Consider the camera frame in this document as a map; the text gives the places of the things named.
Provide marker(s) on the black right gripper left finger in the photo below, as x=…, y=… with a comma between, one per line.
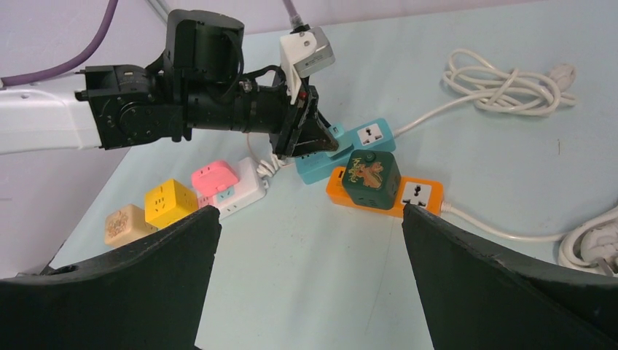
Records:
x=148, y=294

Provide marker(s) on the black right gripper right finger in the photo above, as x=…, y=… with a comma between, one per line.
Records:
x=477, y=294

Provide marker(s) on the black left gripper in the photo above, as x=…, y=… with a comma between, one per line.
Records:
x=204, y=72

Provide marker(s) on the dark green cube adapter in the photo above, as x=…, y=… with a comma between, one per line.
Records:
x=372, y=179

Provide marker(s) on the beige cube socket adapter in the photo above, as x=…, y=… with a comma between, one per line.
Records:
x=125, y=226

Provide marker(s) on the yellow cube socket adapter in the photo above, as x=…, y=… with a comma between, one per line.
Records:
x=168, y=202

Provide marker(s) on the orange power strip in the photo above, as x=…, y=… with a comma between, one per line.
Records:
x=425, y=193

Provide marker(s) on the pink plug adapter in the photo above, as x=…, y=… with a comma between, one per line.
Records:
x=214, y=178

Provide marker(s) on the teal USB charger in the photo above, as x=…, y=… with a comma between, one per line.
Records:
x=343, y=138

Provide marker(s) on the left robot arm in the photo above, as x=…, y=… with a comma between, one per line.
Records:
x=74, y=106

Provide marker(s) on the teal power strip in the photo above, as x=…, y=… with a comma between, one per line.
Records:
x=374, y=135

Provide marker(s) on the white power strip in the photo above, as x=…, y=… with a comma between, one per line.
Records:
x=250, y=189

